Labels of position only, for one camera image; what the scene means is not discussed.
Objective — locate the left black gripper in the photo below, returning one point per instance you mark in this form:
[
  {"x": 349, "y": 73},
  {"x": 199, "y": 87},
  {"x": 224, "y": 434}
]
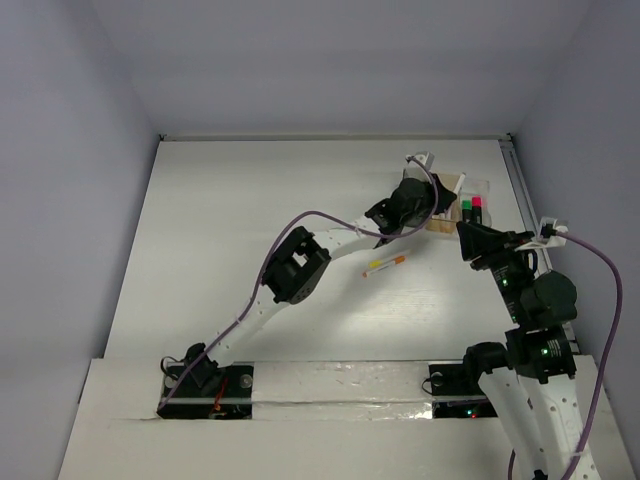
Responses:
[{"x": 433, "y": 195}]

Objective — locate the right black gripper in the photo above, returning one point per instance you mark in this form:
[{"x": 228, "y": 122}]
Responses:
[{"x": 481, "y": 239}]

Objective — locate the black pink highlighter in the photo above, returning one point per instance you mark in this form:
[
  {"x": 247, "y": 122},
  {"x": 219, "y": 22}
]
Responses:
[{"x": 477, "y": 206}]

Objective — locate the pink white marker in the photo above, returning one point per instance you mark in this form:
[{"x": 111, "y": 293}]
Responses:
[{"x": 459, "y": 183}]

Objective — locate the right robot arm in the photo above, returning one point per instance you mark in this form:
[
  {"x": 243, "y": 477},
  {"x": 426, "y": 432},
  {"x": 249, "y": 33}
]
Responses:
[{"x": 530, "y": 379}]

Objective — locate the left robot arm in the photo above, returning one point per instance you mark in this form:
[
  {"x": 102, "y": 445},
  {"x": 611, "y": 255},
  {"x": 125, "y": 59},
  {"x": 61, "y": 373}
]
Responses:
[{"x": 296, "y": 264}]

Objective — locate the clear plastic container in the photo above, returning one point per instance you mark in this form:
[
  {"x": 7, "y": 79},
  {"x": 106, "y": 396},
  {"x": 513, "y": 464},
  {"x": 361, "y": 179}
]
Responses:
[{"x": 476, "y": 187}]

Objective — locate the orange white marker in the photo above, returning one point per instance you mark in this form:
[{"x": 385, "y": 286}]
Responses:
[{"x": 367, "y": 273}]

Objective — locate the yellow white marker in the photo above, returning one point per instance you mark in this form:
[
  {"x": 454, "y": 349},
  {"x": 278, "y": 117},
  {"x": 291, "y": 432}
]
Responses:
[{"x": 396, "y": 258}]

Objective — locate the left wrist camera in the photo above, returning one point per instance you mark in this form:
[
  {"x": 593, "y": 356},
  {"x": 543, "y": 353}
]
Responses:
[{"x": 418, "y": 166}]

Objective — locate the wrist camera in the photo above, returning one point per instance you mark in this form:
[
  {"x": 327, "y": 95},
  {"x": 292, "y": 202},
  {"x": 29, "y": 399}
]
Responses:
[
  {"x": 418, "y": 166},
  {"x": 549, "y": 234}
]

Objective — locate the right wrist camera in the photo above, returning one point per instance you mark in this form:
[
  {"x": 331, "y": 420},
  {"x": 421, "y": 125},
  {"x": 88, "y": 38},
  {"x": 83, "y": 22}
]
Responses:
[{"x": 549, "y": 234}]

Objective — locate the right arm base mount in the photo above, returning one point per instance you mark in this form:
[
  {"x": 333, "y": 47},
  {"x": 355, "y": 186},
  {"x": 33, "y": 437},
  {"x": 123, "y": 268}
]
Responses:
[{"x": 454, "y": 386}]

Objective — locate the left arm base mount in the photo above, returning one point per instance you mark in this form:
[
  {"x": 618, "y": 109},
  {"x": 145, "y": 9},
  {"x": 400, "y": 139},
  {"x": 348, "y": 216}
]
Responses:
[{"x": 208, "y": 392}]

